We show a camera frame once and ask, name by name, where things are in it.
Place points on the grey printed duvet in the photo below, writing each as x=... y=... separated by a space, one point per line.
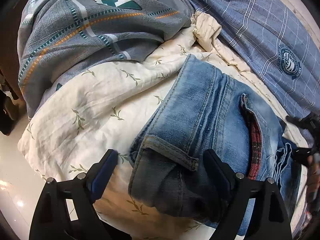
x=75 y=30

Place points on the blue plaid quilt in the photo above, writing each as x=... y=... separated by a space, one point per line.
x=250 y=30

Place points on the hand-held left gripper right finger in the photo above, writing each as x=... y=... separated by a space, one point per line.
x=225 y=181

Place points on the cream leaf-print bed sheet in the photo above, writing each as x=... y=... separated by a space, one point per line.
x=95 y=105

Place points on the blue denim pants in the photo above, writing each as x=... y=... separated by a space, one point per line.
x=195 y=110

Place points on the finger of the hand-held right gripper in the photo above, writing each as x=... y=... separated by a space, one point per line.
x=300 y=122
x=302 y=153

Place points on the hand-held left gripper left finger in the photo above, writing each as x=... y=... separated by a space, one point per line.
x=100 y=180

